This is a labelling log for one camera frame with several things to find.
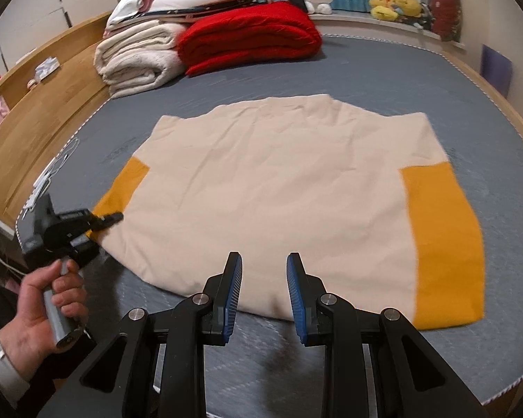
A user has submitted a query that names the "grey mattress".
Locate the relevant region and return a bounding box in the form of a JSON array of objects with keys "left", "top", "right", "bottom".
[{"left": 15, "top": 32, "right": 523, "bottom": 418}]

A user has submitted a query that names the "white charger cable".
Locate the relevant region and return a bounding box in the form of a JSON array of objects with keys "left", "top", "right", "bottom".
[{"left": 20, "top": 137, "right": 80, "bottom": 218}]

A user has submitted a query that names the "cream and orange hooded jacket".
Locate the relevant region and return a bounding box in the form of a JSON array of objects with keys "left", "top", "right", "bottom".
[{"left": 91, "top": 95, "right": 486, "bottom": 331}]

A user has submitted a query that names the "purple box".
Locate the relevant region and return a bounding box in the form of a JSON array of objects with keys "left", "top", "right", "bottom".
[{"left": 480, "top": 44, "right": 513, "bottom": 99}]

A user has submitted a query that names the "person's left forearm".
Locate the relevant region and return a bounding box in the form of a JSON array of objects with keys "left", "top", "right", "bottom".
[{"left": 0, "top": 279, "right": 32, "bottom": 412}]

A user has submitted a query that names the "wooden bed frame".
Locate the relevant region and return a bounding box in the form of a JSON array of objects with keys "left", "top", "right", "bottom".
[{"left": 0, "top": 12, "right": 114, "bottom": 229}]

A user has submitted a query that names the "white and pink pouch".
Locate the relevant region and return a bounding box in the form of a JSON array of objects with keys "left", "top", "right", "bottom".
[{"left": 28, "top": 56, "right": 62, "bottom": 88}]

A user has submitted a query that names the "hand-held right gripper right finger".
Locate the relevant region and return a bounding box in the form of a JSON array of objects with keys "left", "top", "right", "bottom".
[{"left": 286, "top": 251, "right": 489, "bottom": 418}]

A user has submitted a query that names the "person's left hand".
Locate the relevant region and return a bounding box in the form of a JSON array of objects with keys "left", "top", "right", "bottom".
[{"left": 0, "top": 259, "right": 90, "bottom": 381}]

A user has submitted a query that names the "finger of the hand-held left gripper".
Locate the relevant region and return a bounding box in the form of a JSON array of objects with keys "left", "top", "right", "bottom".
[{"left": 88, "top": 211, "right": 125, "bottom": 232}]

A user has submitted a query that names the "red folded quilt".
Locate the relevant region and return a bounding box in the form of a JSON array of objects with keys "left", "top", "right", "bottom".
[{"left": 177, "top": 1, "right": 323, "bottom": 77}]

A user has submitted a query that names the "white wardrobe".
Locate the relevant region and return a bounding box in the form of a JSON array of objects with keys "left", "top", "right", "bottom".
[{"left": 0, "top": 0, "right": 119, "bottom": 96}]

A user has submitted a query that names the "yellow plush toy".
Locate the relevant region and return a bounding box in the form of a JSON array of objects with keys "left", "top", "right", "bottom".
[
  {"left": 392, "top": 0, "right": 423, "bottom": 18},
  {"left": 370, "top": 0, "right": 399, "bottom": 22}
]

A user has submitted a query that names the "dark red cushion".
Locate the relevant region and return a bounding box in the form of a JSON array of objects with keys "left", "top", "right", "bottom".
[{"left": 431, "top": 0, "right": 463, "bottom": 42}]

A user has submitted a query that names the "white folded fleece blanket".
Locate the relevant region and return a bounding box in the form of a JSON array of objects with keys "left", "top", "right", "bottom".
[{"left": 94, "top": 23, "right": 188, "bottom": 99}]

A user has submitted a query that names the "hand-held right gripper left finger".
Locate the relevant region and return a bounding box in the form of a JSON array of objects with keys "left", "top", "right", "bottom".
[{"left": 37, "top": 251, "right": 243, "bottom": 418}]

